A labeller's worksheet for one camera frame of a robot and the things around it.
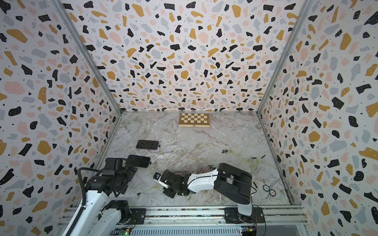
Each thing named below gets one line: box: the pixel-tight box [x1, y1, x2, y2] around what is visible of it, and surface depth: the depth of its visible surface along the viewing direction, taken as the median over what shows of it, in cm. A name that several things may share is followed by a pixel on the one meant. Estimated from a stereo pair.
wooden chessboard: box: [178, 113, 211, 128], surface depth 115 cm
